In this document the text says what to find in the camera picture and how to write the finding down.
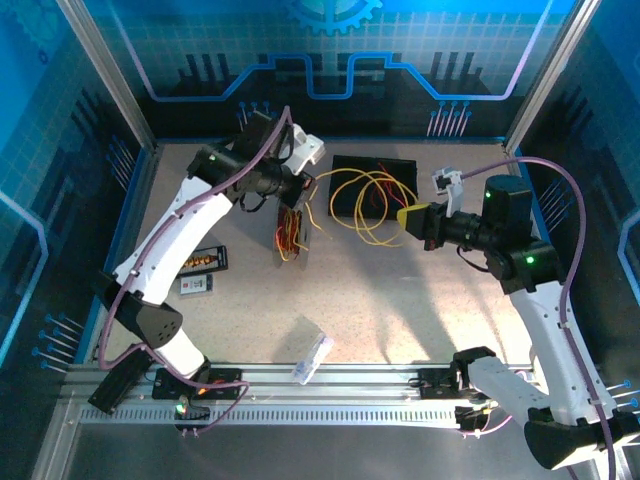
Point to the clear plastic bag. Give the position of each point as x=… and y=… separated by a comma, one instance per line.
x=312, y=360

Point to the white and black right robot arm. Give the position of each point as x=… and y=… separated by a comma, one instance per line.
x=550, y=340

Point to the black ribbed rectangular block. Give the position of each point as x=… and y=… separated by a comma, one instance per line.
x=112, y=390

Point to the black open box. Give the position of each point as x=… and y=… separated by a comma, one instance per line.
x=400, y=167

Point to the black package with orange parts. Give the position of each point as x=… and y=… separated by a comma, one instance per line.
x=205, y=261

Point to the aluminium frame post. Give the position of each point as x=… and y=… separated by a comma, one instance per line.
x=550, y=75
x=110, y=75

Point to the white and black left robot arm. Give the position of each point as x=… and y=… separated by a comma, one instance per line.
x=165, y=240

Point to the black controller with green light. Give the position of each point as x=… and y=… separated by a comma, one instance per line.
x=192, y=410

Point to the small white card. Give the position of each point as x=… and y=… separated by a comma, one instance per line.
x=197, y=285

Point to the aluminium rail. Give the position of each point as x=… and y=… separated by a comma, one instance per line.
x=375, y=375

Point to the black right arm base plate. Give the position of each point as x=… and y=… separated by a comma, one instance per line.
x=432, y=382

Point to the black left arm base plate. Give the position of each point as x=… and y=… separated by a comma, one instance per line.
x=227, y=382

